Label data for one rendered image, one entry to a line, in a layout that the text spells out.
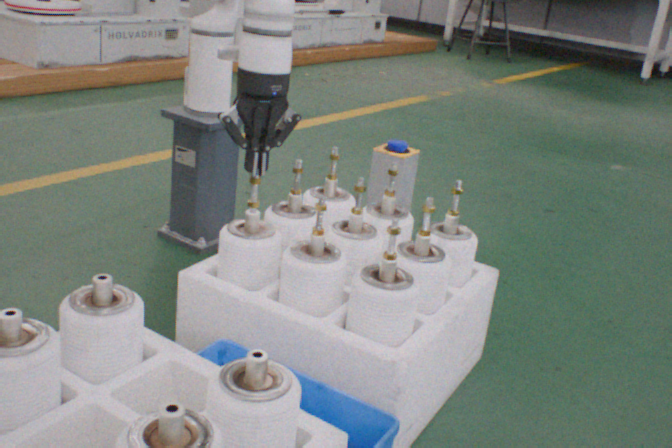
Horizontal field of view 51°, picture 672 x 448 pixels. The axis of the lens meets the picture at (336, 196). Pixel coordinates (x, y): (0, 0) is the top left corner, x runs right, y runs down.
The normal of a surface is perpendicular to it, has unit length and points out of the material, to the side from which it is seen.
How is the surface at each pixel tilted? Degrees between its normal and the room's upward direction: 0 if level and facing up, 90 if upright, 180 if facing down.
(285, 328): 90
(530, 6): 90
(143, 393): 90
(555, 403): 0
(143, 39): 90
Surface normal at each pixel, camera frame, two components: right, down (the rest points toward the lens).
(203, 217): 0.17, 0.35
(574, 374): 0.11, -0.94
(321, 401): -0.51, 0.20
